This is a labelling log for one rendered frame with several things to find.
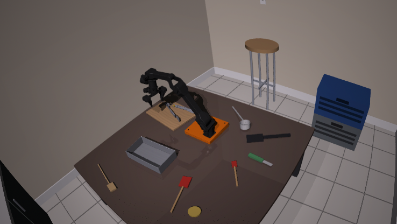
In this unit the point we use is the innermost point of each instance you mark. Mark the grey roasting tin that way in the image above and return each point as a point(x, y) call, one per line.
point(150, 154)

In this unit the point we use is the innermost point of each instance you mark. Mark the grey saucepan with long handle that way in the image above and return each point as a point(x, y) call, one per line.
point(244, 124)

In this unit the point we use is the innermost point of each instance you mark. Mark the yellow round disc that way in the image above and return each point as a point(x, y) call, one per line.
point(194, 211)

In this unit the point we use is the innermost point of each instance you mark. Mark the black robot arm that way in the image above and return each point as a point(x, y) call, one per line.
point(202, 118)

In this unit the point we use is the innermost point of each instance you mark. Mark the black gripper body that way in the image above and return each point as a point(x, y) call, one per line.
point(153, 91)

